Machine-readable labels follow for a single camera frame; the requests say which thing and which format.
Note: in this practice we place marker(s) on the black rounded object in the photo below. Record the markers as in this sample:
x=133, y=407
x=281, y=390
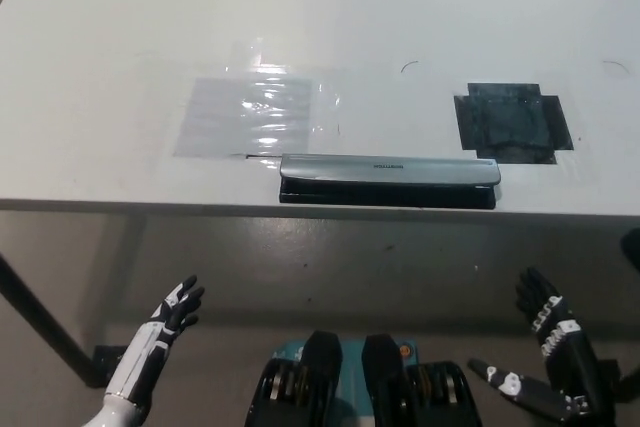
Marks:
x=632, y=247

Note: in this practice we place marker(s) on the clear plastic tape sheet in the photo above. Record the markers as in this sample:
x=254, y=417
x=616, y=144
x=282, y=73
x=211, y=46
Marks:
x=322, y=81

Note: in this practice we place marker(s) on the black and teal robot body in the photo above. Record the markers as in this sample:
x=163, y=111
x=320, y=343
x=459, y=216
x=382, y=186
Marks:
x=320, y=387

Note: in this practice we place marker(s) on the clear plastic bag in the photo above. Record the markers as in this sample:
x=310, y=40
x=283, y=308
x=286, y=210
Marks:
x=222, y=119

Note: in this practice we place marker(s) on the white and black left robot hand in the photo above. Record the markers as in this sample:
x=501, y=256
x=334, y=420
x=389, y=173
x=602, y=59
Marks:
x=145, y=352

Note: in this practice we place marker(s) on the black tape patch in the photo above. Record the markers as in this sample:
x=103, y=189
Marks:
x=510, y=122

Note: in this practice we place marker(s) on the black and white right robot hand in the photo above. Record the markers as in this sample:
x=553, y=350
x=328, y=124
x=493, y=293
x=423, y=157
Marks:
x=570, y=362

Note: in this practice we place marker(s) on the black table leg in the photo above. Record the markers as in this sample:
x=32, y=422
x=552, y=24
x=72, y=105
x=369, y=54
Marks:
x=40, y=314

